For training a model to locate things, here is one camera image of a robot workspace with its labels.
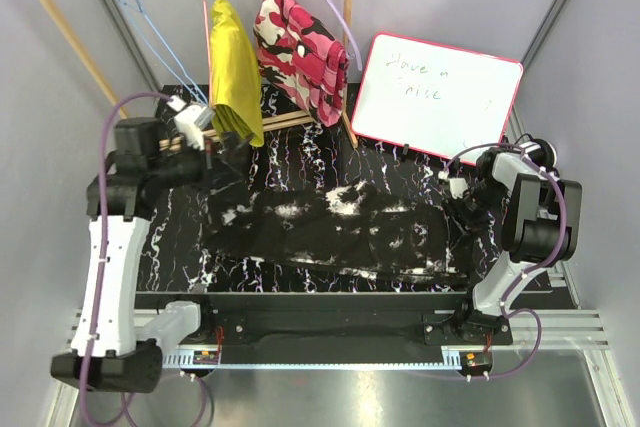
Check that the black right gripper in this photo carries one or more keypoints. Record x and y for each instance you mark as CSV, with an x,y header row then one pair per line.
x,y
469,223

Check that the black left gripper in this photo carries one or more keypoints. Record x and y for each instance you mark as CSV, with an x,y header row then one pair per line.
x,y
217,159

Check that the black white patterned trousers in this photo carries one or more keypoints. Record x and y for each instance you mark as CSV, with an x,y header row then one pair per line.
x,y
324,207

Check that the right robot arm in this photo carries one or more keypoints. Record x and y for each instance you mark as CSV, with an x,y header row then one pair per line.
x,y
539,229

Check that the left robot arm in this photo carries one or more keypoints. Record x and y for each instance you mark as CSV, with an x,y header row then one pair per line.
x,y
120,247

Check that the pink camouflage trousers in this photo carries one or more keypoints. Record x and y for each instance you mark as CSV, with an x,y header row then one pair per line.
x,y
297,54

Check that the black headphones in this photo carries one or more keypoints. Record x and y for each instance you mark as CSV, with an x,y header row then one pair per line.
x,y
541,155

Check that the yellow-green folded garment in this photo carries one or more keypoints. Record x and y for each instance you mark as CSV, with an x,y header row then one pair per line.
x,y
235,77

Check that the pink framed whiteboard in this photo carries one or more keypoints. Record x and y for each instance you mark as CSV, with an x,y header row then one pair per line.
x,y
435,99

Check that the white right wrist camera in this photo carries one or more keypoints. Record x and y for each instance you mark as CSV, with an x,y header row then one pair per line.
x,y
457,186

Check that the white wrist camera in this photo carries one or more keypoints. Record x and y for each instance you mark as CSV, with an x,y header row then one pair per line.
x,y
457,186
192,121

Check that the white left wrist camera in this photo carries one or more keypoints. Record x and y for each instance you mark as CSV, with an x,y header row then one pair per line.
x,y
192,121

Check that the aluminium rail frame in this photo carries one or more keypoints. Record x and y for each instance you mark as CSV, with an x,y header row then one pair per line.
x,y
532,331

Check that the blue wire hanger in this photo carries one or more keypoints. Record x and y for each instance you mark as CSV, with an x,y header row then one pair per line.
x,y
137,16

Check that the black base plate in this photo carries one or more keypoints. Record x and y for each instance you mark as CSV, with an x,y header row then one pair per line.
x,y
340,330

